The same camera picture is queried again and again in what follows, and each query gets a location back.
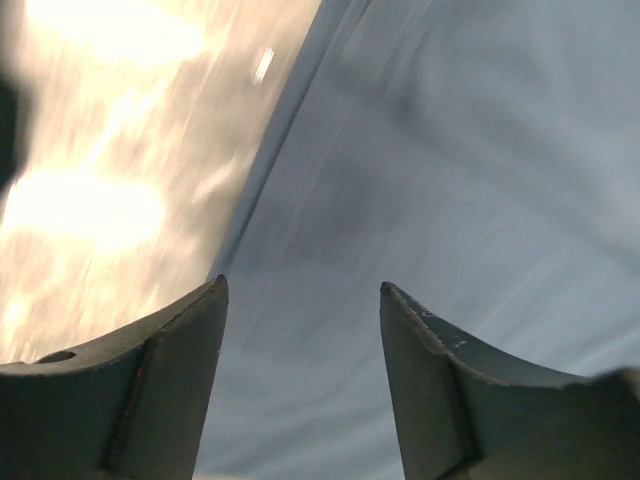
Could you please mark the blue-grey t-shirt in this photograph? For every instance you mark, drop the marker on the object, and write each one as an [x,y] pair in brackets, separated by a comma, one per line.
[481,155]

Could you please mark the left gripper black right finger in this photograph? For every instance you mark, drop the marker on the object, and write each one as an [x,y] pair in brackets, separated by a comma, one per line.
[466,410]

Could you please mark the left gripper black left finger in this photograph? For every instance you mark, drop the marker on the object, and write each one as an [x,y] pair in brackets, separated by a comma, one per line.
[130,404]

